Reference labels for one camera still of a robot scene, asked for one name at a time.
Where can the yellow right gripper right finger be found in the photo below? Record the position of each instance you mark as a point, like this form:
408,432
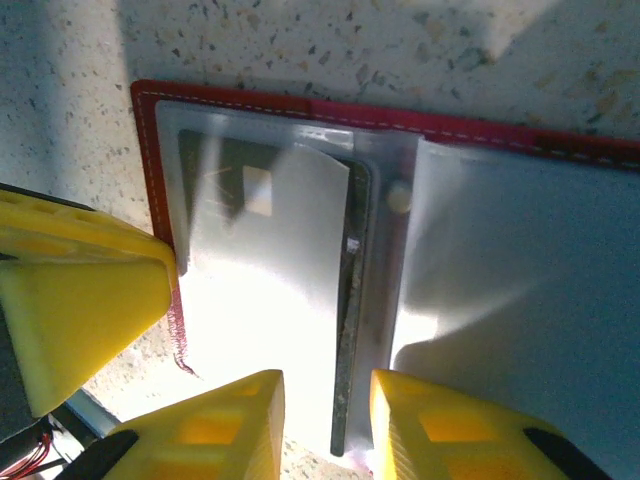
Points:
450,440

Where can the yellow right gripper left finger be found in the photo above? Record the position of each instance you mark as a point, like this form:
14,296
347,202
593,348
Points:
215,440

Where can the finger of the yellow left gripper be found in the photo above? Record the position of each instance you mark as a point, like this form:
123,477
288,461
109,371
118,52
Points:
85,300

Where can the dark credit card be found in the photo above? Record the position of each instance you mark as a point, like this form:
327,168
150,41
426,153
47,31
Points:
230,160

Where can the red card holder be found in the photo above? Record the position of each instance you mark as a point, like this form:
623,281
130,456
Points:
500,225

